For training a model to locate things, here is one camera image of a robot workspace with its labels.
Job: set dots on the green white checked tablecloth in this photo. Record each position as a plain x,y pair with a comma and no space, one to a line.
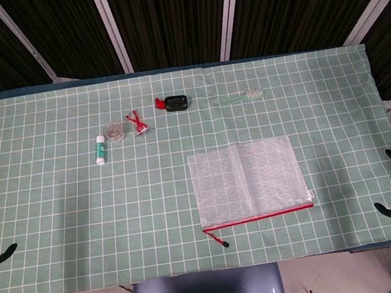
80,206

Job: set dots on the clear jar of paper clips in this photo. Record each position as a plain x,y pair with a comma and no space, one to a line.
115,132

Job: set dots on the green white glue stick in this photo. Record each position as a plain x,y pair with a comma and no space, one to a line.
100,150

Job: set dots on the red blue clips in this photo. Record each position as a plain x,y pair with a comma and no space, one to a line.
138,123

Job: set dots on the white mesh zipper pouch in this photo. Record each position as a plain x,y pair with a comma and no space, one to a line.
248,183

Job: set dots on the pale green brush white bristles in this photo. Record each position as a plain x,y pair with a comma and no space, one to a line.
254,93

